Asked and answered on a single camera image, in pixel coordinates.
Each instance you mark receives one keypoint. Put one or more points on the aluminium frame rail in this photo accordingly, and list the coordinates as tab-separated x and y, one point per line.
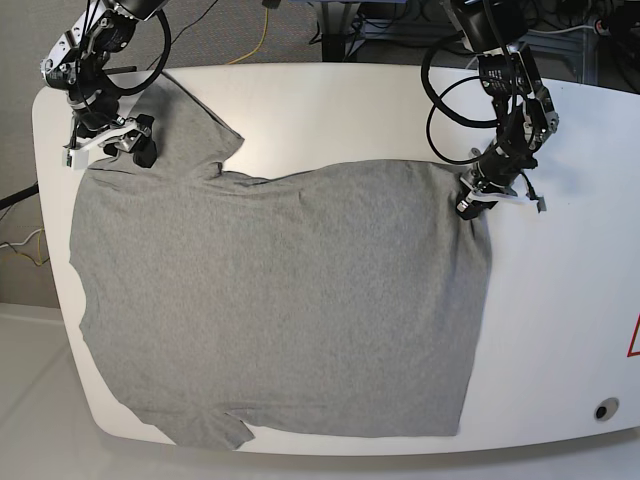
576	48

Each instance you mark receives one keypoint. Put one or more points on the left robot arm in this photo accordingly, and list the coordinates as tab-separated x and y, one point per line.
525	113

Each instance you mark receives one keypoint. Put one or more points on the table cable grommet hole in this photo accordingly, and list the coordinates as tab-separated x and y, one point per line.
606	409

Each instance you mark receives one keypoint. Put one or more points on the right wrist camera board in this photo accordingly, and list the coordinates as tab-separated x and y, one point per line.
67	158

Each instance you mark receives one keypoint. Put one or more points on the red triangle sticker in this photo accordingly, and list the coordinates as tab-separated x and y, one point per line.
634	348

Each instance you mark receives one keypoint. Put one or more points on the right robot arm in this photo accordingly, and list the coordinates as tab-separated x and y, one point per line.
76	65

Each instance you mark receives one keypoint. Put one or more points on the grey T-shirt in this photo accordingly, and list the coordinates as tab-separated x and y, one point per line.
344	301

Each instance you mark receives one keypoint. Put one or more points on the black table leg post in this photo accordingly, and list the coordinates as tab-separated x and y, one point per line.
333	47

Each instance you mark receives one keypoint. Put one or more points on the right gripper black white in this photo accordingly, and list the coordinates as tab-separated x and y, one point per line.
131	135

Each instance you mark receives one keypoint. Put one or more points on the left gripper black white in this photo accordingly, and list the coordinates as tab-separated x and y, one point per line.
490	181

